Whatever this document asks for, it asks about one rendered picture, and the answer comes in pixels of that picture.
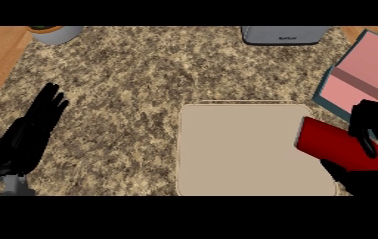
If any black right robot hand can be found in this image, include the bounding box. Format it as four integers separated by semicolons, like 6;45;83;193
319;98;378;197

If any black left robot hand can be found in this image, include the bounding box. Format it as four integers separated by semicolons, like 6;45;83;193
0;82;71;178

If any red can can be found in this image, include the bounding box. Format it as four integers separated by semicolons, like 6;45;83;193
294;116;378;173

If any beige tray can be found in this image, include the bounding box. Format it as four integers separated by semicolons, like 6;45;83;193
176;100;338;197

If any pink and teal box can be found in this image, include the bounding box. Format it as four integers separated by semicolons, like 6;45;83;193
312;28;378;123

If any grey plant pot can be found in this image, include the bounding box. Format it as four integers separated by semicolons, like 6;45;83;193
25;26;86;46

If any grey appliance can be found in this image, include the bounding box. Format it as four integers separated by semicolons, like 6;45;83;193
239;26;332;46

